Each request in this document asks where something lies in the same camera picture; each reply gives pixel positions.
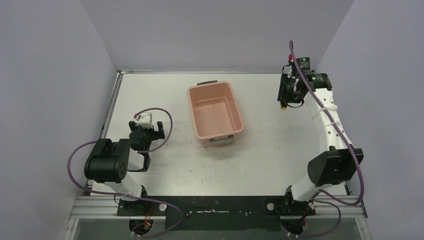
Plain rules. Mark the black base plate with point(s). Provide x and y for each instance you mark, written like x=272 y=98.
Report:
x=221 y=213

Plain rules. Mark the aluminium front rail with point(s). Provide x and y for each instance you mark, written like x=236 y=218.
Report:
x=104 y=207

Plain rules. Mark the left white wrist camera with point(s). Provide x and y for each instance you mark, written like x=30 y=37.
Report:
x=144 y=120

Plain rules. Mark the pink plastic bin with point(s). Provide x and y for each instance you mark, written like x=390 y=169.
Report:
x=215 y=114

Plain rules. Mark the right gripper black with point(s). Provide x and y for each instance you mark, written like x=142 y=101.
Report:
x=284 y=96

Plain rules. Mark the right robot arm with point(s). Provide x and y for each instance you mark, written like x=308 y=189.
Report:
x=338 y=159

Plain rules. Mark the black yellow screwdriver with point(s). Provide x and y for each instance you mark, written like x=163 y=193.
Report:
x=283 y=105

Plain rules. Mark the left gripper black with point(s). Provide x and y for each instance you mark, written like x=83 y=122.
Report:
x=145 y=129

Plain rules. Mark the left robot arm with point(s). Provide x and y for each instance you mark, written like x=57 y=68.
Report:
x=110 y=163

